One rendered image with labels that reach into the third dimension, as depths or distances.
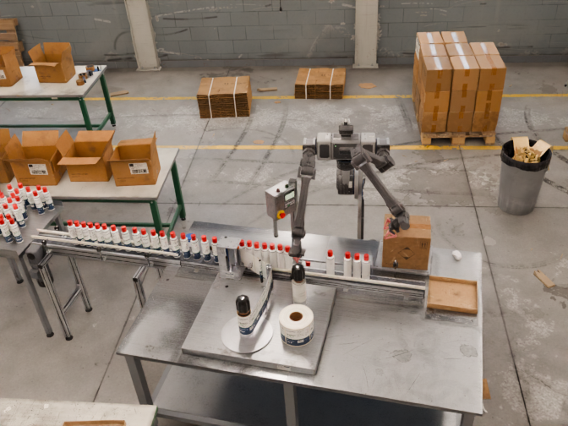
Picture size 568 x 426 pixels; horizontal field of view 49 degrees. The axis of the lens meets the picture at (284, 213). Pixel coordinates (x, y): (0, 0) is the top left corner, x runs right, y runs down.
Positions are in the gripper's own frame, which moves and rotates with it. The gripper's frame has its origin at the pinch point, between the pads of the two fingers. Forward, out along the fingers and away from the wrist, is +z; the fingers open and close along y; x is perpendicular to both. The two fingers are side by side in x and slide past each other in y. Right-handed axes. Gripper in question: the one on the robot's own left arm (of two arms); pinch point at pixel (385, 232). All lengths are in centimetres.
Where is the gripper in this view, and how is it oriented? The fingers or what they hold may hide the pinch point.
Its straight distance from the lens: 395.2
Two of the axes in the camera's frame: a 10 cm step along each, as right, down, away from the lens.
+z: -5.9, 6.1, 5.3
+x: 8.1, 5.0, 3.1
